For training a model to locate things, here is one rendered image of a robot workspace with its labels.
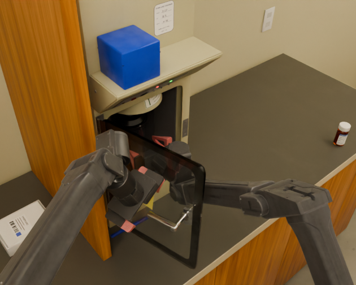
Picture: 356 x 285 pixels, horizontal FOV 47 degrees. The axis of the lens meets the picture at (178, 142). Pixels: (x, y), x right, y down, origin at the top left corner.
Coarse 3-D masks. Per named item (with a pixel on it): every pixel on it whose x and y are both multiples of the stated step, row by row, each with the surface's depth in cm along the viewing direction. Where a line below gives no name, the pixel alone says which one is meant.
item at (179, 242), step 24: (144, 144) 96; (168, 168) 96; (192, 168) 91; (168, 192) 101; (192, 192) 96; (144, 216) 114; (168, 216) 107; (192, 216) 101; (168, 240) 114; (192, 240) 107; (192, 264) 113
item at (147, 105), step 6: (156, 96) 117; (144, 102) 115; (150, 102) 116; (156, 102) 117; (132, 108) 114; (138, 108) 114; (144, 108) 115; (150, 108) 116; (126, 114) 115; (132, 114) 115
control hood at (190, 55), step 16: (160, 48) 104; (176, 48) 104; (192, 48) 104; (208, 48) 105; (160, 64) 98; (176, 64) 98; (192, 64) 98; (208, 64) 109; (96, 80) 93; (160, 80) 94; (176, 80) 110; (96, 96) 96; (112, 96) 89; (128, 96) 91
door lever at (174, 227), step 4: (152, 212) 103; (148, 216) 103; (152, 216) 102; (156, 216) 102; (160, 216) 102; (180, 216) 103; (184, 216) 102; (156, 220) 102; (160, 220) 101; (164, 220) 101; (168, 220) 101; (180, 220) 101; (184, 220) 103; (164, 224) 101; (168, 224) 100; (172, 224) 100; (176, 224) 100; (172, 228) 99; (176, 228) 99
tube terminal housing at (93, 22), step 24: (96, 0) 85; (120, 0) 89; (144, 0) 93; (168, 0) 98; (192, 0) 103; (96, 24) 88; (120, 24) 93; (144, 24) 97; (192, 24) 107; (96, 48) 92; (144, 96) 110
